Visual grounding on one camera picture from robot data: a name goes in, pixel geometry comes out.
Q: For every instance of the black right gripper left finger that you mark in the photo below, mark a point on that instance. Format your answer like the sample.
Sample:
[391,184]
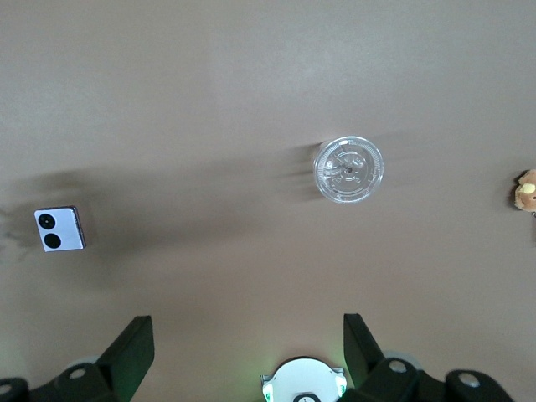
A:
[121,360]

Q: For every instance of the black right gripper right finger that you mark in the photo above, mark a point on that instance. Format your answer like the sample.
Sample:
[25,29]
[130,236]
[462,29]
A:
[368,364]

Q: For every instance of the white foldable phone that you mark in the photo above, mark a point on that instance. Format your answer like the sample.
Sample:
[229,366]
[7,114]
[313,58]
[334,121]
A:
[59,229]

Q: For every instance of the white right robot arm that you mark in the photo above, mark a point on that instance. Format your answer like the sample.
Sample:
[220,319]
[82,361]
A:
[303,379]

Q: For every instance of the clear plastic cup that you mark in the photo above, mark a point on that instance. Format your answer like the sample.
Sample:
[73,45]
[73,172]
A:
[348,169]

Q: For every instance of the brown plush toy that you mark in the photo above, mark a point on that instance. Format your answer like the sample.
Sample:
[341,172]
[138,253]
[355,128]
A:
[527,190]

